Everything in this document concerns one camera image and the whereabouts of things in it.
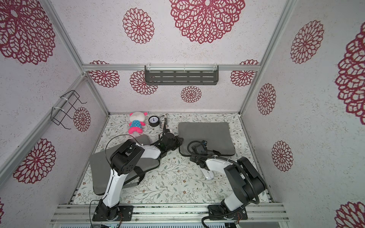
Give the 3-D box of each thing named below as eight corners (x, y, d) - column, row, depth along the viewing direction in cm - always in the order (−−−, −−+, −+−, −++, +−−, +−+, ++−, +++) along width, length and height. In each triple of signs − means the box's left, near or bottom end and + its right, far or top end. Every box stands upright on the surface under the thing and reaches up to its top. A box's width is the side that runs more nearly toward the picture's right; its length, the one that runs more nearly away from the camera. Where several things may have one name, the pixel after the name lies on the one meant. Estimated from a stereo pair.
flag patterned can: (160, 129, 112) (159, 126, 109) (157, 119, 120) (157, 115, 117) (167, 128, 113) (167, 125, 110) (164, 117, 121) (164, 114, 118)
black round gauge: (148, 126, 114) (147, 123, 111) (149, 118, 120) (149, 115, 117) (158, 126, 114) (158, 123, 111) (160, 118, 120) (159, 115, 117)
